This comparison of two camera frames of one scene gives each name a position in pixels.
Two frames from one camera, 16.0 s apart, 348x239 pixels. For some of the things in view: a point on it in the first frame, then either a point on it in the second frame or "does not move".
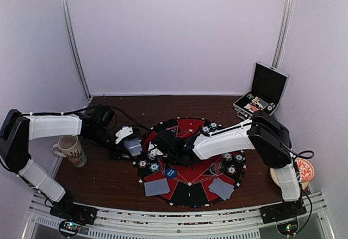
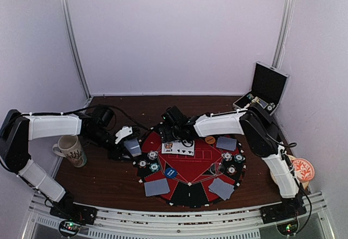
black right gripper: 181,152 → 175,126
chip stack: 227,156 does not move
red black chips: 142,163 does not move
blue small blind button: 171,173 does not move
